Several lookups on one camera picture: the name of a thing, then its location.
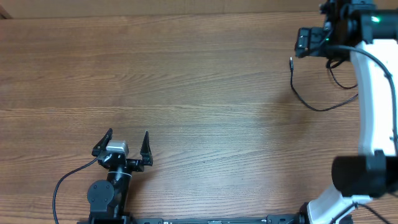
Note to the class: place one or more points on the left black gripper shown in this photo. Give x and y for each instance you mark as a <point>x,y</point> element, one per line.
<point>138,165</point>

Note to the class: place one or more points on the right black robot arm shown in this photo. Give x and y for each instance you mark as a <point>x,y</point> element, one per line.
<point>358,32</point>

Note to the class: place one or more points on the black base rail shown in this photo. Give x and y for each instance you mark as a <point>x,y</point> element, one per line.
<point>202,220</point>

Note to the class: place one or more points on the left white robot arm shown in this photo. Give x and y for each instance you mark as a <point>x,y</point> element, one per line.
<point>108,197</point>

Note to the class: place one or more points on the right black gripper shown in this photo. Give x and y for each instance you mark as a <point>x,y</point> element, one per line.
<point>314,35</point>

